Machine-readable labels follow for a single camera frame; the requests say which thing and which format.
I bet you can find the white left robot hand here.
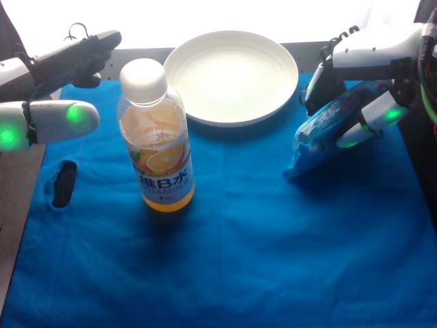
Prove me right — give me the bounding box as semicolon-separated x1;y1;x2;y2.
0;23;123;154

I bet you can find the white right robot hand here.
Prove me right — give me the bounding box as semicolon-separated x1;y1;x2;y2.
299;23;426;150

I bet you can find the small orange juice bottle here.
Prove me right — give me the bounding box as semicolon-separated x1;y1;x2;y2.
117;57;196;213

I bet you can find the white round plate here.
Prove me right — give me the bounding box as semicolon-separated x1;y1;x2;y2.
163;31;300;128

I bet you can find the blue cloth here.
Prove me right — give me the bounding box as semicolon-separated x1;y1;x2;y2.
0;79;437;328

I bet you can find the green cable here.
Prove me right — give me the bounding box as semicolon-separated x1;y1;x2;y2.
419;80;437;124

